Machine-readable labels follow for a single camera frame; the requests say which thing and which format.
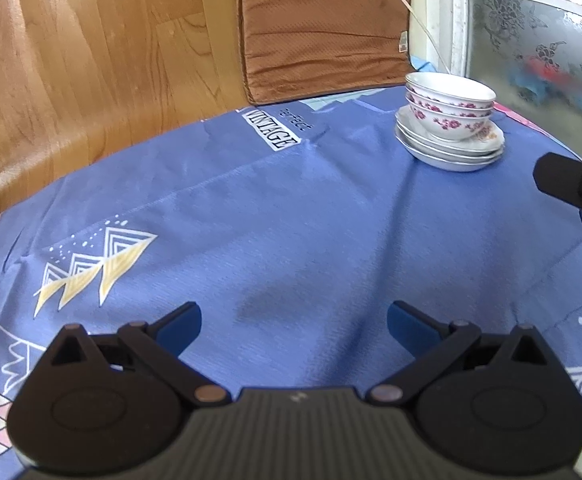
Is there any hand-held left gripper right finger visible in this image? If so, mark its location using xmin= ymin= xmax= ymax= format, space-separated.
xmin=365 ymin=300 xmax=562 ymax=406

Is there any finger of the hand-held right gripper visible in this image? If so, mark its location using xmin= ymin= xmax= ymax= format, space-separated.
xmin=532 ymin=152 xmax=582 ymax=242

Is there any large white floral plate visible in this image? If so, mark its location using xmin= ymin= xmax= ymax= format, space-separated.
xmin=396 ymin=132 xmax=502 ymax=174

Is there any white cable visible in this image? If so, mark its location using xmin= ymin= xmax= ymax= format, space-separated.
xmin=378 ymin=0 xmax=448 ymax=72

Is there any white framed frosted glass door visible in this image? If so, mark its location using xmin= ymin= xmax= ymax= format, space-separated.
xmin=423 ymin=0 xmax=582 ymax=162

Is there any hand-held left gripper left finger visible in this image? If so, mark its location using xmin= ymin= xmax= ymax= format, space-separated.
xmin=35 ymin=302 xmax=233 ymax=407

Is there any blue printed tablecloth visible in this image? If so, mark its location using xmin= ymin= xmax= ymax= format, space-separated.
xmin=0 ymin=85 xmax=582 ymax=480

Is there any brown seat cushion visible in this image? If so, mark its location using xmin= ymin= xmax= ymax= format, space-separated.
xmin=235 ymin=0 xmax=412 ymax=106

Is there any large white floral bowl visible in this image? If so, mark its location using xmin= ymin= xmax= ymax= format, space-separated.
xmin=405 ymin=91 xmax=495 ymax=120

